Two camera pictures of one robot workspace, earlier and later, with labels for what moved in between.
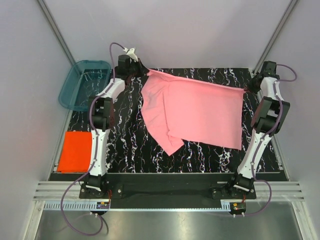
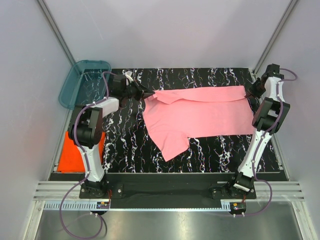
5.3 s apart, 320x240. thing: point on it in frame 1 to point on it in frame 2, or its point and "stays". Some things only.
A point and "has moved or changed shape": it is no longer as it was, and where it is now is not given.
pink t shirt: (175, 110) has moved or changed shape
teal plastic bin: (86, 79) stays
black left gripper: (142, 70) to (142, 92)
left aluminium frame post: (59, 37) stays
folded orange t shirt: (76, 153) stays
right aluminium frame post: (258, 67) stays
